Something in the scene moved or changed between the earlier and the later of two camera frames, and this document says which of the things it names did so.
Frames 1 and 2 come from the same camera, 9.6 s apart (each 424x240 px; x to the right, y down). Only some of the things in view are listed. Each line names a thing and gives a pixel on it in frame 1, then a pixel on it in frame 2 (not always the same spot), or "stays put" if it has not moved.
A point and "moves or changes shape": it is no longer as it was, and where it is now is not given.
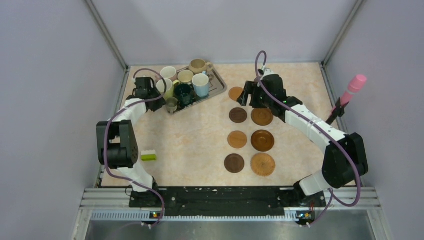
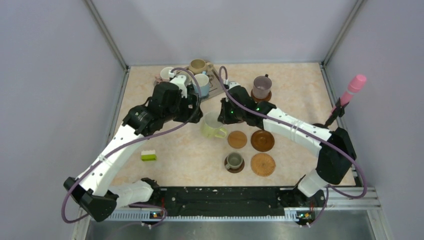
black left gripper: (161, 102) to (189, 113)
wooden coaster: (262, 164) stays put
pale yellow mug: (169, 92) moves or changes shape
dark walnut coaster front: (234, 163) stays put
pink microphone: (355, 85) stays put
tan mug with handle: (198, 65) stays put
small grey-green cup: (171, 104) moves or changes shape
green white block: (148, 155) stays put
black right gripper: (243, 98) to (224, 117)
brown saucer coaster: (262, 140) stays put
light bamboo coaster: (237, 139) stays put
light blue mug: (200, 82) stays put
